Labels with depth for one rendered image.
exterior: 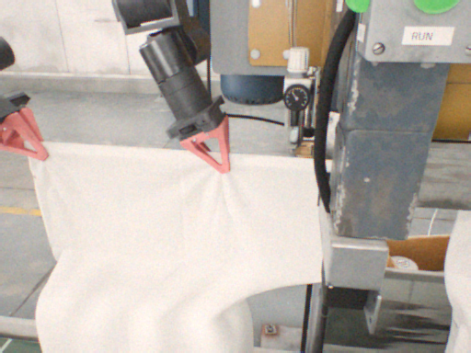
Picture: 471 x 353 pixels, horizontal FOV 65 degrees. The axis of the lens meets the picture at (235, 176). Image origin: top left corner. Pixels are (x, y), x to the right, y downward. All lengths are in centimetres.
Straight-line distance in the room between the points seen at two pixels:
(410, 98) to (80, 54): 616
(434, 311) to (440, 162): 53
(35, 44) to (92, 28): 99
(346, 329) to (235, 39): 72
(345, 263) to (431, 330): 68
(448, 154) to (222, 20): 43
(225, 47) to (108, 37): 545
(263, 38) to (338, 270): 45
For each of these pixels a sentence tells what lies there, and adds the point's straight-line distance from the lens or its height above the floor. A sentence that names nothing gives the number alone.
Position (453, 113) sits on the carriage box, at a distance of 68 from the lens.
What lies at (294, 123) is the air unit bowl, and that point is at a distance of 55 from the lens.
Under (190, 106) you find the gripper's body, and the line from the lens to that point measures 50.
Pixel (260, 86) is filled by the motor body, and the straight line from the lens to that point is 76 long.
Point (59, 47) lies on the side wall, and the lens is 654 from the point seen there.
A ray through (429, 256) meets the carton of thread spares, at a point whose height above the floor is 12.
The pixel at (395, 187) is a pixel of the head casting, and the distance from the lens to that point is 37.
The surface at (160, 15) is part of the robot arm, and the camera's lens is 50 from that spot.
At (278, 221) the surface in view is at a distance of 58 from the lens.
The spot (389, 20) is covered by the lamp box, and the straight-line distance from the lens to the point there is 28.
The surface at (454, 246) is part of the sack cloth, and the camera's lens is 63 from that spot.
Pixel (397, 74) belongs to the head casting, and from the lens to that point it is 33.
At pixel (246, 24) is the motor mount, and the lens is 71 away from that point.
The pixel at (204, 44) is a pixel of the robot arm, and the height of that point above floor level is 122.
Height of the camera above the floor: 128
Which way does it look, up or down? 25 degrees down
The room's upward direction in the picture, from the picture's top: straight up
